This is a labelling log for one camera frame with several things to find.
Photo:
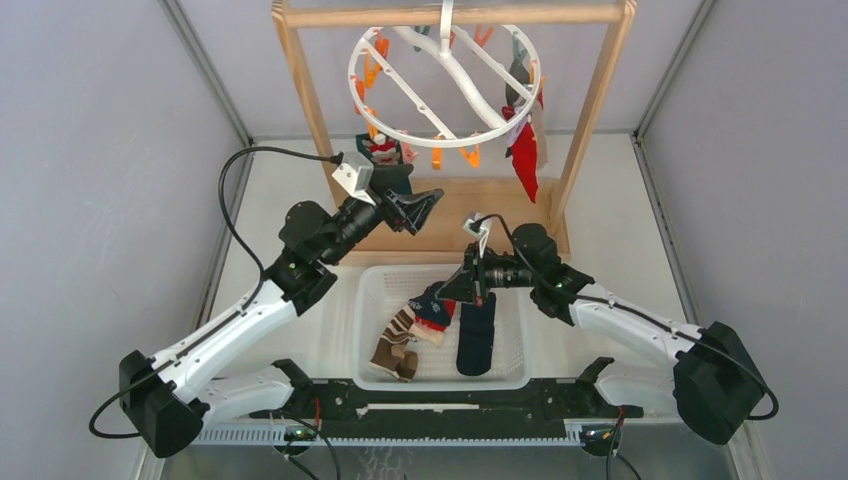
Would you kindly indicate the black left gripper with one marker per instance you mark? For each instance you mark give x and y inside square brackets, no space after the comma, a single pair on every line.
[412,209]

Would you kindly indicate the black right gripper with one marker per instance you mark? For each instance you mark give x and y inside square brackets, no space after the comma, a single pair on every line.
[464,285]

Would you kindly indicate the dark printed sock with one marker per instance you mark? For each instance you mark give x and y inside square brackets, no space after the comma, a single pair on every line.
[431,312]

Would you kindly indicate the navy sock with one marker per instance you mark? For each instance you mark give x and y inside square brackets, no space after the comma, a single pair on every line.
[476,337]

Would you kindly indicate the red sock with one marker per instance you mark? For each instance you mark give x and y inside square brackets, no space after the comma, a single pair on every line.
[527,149]
[423,334]

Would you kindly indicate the white perforated plastic basket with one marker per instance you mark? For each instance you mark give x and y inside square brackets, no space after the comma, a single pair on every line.
[383,290]

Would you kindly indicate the brown striped sock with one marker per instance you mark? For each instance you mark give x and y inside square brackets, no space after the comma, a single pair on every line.
[391,354]

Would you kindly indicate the white round clip hanger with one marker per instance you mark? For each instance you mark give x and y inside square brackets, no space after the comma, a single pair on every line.
[441,84]

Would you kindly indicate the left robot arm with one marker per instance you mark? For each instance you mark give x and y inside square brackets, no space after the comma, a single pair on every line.
[171,396]

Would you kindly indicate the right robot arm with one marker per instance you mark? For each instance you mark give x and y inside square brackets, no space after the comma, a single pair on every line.
[704,376]

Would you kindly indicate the wooden hanger stand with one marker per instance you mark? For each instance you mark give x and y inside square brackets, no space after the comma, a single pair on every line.
[440,240]

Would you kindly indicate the black grey sock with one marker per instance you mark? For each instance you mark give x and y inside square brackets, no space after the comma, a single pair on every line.
[517,70]

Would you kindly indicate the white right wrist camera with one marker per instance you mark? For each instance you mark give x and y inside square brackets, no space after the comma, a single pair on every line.
[479,227]

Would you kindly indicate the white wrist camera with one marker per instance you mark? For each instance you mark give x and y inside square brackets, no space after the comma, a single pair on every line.
[479,227]
[353,174]

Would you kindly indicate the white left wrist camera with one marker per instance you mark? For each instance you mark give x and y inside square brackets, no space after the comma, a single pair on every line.
[353,174]

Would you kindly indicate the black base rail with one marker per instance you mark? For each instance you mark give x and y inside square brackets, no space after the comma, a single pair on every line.
[540,410]

